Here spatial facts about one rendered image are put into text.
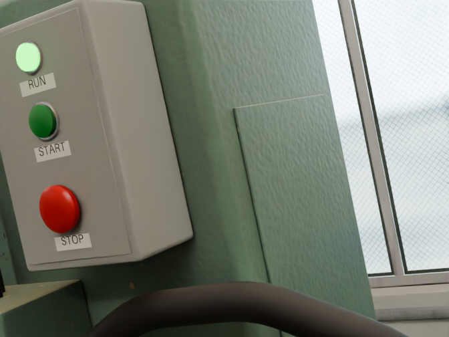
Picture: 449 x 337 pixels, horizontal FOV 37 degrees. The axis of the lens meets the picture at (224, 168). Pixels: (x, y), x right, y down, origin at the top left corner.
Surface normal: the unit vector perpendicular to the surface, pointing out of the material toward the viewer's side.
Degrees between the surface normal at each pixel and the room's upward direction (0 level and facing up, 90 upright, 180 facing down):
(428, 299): 90
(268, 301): 55
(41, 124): 92
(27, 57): 91
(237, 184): 90
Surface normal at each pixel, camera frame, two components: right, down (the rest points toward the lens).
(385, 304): -0.49, 0.15
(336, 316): -0.10, -0.75
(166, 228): 0.84, -0.15
